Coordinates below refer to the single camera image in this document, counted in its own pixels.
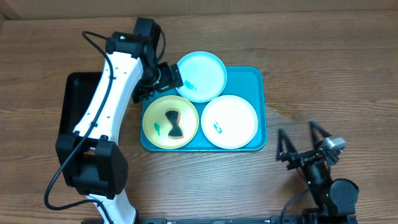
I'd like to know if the cardboard back panel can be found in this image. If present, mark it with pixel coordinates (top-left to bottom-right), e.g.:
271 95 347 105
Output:
1 0 397 20

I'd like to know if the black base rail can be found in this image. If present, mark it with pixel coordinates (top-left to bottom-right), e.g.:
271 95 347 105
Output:
81 214 357 224

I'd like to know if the black plastic tray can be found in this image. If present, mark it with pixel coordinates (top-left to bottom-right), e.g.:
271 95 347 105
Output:
56 72 102 147

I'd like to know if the black and orange sponge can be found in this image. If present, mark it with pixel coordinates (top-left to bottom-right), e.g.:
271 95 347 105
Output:
165 110 183 139

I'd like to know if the white plate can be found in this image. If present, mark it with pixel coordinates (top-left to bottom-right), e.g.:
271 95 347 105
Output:
201 95 259 149

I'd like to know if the yellow-green plate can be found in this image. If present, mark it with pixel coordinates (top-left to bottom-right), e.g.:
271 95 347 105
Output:
142 95 199 149

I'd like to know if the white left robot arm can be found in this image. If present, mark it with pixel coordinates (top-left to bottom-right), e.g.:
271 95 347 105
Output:
44 17 183 223

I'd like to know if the light blue plate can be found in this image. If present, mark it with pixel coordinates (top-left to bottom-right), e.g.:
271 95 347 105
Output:
177 51 228 103

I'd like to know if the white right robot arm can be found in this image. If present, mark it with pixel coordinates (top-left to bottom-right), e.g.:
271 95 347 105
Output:
271 121 359 223

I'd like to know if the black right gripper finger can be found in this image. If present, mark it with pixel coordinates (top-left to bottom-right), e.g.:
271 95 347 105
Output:
276 129 297 161
308 120 330 144

